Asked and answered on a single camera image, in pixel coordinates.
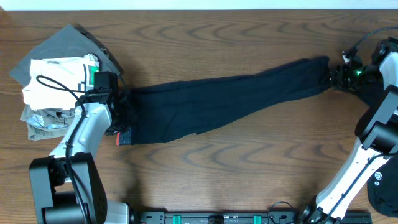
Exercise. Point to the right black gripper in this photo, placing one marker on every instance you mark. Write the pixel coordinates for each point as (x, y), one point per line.
(341, 75)

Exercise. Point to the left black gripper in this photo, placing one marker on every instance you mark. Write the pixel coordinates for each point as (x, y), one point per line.
(121, 112)

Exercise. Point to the black leggings with red waistband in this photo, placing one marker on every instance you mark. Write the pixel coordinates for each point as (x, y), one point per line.
(170, 111)

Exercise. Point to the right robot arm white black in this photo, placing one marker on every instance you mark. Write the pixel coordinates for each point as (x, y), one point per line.
(331, 204)

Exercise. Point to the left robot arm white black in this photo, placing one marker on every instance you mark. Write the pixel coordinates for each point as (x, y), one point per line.
(66, 185)

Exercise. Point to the white folded printed shirt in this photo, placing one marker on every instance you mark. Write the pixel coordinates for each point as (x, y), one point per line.
(48, 75)

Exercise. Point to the olive folded garment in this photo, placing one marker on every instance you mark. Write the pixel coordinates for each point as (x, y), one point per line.
(46, 123)

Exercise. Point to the grey folded shirt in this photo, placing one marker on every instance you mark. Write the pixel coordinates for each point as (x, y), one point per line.
(70, 41)

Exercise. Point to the black garment pile right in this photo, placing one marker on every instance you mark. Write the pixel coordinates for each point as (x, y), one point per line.
(384, 193)

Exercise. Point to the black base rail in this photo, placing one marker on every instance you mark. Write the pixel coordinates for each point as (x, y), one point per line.
(158, 217)

